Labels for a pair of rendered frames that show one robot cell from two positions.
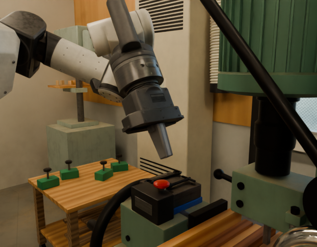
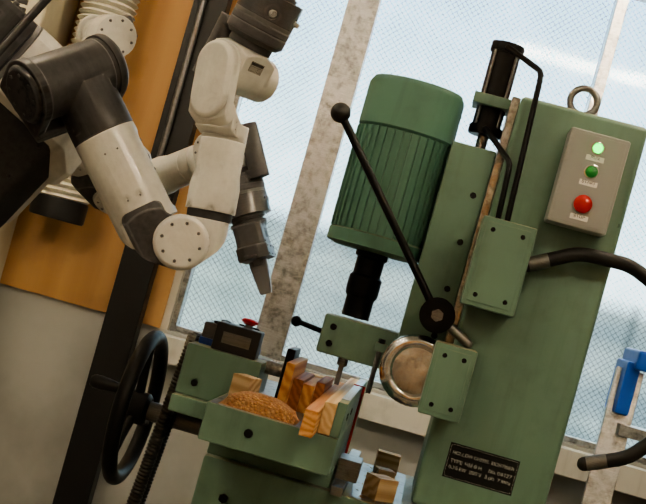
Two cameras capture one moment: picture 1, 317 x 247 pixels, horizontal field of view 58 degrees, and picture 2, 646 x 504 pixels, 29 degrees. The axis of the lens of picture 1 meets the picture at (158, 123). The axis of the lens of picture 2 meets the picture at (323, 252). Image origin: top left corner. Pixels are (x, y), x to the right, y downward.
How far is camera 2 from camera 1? 1.85 m
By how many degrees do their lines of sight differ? 45
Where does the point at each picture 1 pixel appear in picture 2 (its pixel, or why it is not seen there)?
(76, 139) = not seen: outside the picture
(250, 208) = (339, 346)
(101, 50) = not seen: hidden behind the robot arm
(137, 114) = (264, 245)
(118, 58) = (244, 183)
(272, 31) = (397, 211)
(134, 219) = (213, 358)
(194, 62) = not seen: hidden behind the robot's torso
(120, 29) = (258, 158)
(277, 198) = (365, 336)
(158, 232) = (253, 366)
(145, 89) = (262, 222)
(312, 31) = (417, 218)
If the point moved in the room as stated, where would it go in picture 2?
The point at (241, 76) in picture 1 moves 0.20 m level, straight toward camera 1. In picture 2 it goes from (370, 235) to (431, 248)
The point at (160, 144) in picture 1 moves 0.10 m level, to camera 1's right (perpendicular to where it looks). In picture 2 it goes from (265, 279) to (306, 290)
